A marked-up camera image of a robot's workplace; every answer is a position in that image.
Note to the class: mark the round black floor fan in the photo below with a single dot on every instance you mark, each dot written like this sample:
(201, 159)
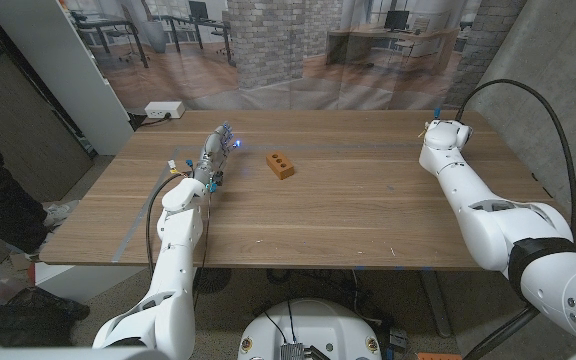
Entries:
(215, 280)

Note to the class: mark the orange wooden block with holes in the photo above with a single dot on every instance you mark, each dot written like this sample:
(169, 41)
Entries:
(280, 166)

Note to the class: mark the white sneaker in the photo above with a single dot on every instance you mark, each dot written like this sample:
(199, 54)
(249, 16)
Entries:
(60, 212)

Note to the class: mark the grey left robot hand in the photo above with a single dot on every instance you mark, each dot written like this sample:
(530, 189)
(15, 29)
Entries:
(211, 157)

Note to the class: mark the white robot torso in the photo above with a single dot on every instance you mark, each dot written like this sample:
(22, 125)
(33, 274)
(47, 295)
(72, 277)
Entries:
(313, 330)

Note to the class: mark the white power strip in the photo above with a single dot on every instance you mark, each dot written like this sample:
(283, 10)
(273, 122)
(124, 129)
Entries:
(164, 109)

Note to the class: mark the white board panel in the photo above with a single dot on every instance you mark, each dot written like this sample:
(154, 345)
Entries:
(63, 65)

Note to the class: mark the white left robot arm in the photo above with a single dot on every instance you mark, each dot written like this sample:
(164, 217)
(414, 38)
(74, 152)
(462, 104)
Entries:
(173, 260)

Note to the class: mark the black bag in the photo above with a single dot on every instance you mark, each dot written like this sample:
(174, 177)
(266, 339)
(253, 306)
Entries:
(18, 320)

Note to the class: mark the orange object on floor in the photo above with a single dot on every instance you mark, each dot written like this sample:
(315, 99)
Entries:
(438, 356)

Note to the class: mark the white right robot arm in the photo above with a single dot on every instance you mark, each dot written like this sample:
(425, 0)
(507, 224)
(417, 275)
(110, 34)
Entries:
(498, 225)

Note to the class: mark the printed office backdrop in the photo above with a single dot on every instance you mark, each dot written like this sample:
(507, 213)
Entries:
(278, 50)

